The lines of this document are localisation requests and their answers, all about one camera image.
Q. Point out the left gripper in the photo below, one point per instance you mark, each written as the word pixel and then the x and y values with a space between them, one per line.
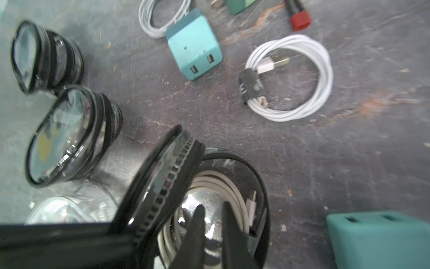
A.
pixel 65 246

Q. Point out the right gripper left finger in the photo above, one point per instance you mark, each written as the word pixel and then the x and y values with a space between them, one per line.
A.
pixel 191 252

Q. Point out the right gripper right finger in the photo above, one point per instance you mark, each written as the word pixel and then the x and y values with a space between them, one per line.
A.
pixel 235 254

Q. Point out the teal charger cube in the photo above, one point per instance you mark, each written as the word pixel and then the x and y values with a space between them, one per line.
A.
pixel 379 240
pixel 194 45

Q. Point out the red battery connector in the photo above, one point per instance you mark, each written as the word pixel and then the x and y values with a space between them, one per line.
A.
pixel 300 18

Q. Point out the green charger cube far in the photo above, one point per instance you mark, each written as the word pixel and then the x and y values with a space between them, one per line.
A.
pixel 237 6

